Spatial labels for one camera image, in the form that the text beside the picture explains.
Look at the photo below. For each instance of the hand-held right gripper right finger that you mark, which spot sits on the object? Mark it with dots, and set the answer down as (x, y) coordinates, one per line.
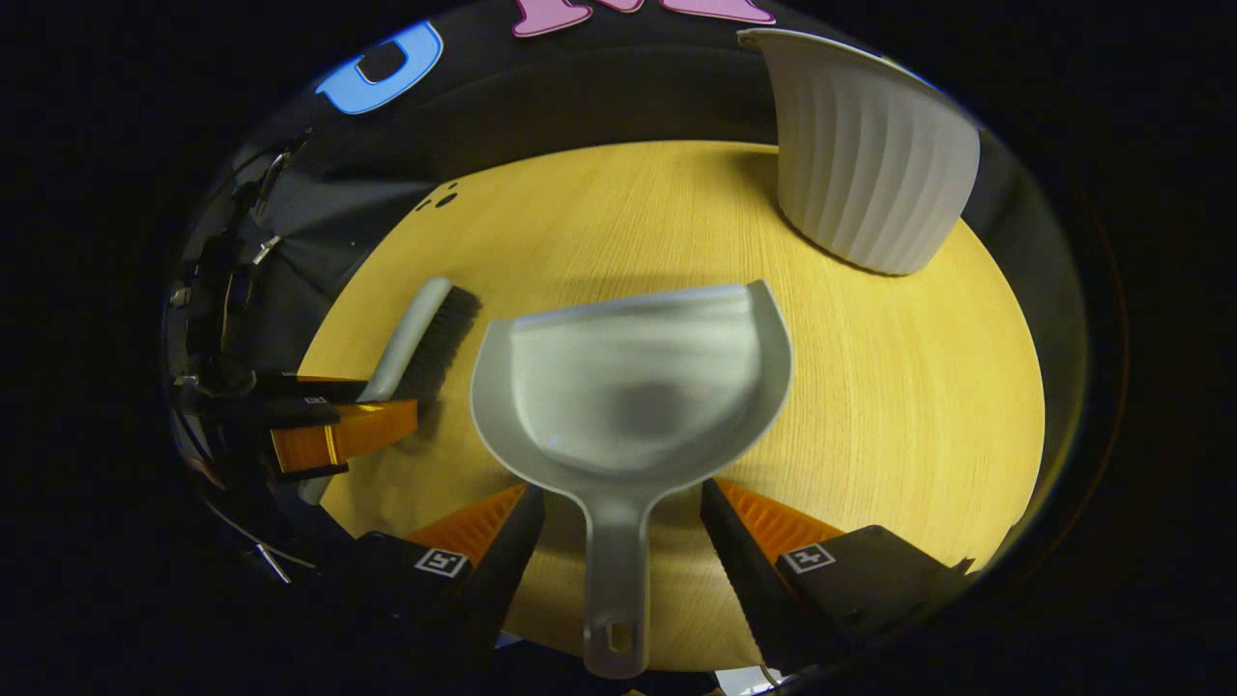
(725, 541)

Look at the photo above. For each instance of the white dustpan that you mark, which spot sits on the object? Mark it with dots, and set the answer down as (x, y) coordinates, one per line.
(628, 387)

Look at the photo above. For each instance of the small white broom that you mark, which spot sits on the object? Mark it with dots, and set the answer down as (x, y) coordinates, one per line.
(411, 333)

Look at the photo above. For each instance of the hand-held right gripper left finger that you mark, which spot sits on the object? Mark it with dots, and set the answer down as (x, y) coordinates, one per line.
(517, 541)

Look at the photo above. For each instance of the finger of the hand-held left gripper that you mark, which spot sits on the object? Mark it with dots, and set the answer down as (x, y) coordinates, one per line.
(280, 401)
(338, 440)

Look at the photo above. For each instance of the silver metal clip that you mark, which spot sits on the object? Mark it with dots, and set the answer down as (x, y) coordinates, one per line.
(267, 250)

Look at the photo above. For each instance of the white ribbed garbage bin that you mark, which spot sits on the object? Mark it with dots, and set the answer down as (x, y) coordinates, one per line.
(870, 164)

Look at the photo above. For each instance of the wooden desktop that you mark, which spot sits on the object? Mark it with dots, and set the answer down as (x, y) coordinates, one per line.
(870, 387)

